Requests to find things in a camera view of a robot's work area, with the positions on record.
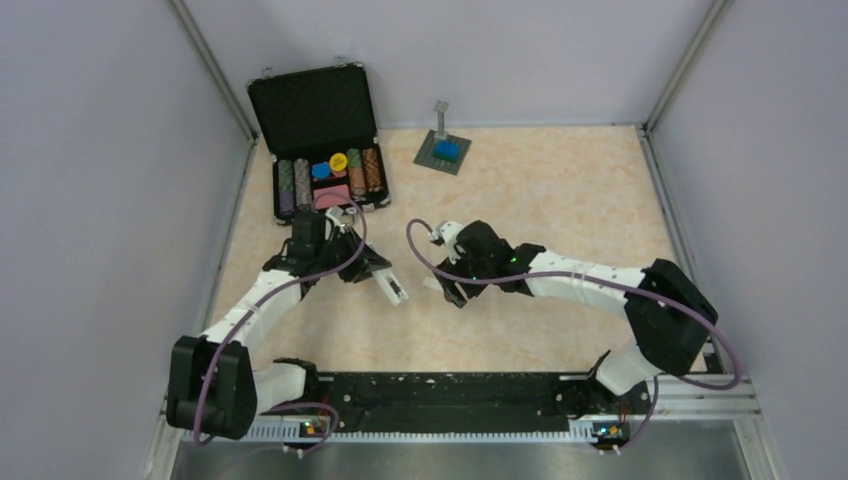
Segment black poker chip case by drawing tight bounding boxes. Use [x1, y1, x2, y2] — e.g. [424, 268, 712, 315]
[247, 63, 392, 225]

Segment white remote battery cover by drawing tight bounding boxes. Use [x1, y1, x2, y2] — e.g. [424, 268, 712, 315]
[423, 278, 441, 290]

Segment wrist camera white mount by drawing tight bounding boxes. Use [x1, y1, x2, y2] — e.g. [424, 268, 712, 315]
[324, 206, 358, 232]
[429, 220, 464, 263]

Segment yellow poker chip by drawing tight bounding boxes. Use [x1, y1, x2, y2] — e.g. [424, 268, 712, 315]
[328, 152, 348, 172]

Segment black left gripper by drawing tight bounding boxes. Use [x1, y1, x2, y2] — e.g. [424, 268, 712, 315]
[314, 226, 391, 283]

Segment white remote control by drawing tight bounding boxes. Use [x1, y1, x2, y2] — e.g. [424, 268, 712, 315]
[372, 268, 409, 306]

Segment grey lego baseplate with bricks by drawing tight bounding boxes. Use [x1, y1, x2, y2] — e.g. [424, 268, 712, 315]
[413, 100, 472, 176]

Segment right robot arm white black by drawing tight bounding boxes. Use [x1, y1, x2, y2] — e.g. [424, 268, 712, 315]
[429, 220, 718, 412]

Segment blue poker chip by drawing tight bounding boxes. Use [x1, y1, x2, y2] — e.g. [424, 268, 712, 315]
[311, 162, 333, 181]

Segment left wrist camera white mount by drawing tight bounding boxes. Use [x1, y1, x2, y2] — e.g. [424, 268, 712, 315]
[324, 206, 358, 232]

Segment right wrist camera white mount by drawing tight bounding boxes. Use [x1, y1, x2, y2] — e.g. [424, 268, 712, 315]
[429, 220, 464, 263]

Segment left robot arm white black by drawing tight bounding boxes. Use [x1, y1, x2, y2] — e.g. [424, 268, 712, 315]
[165, 207, 407, 440]

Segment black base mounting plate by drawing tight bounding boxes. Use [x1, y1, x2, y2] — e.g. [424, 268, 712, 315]
[302, 372, 650, 434]

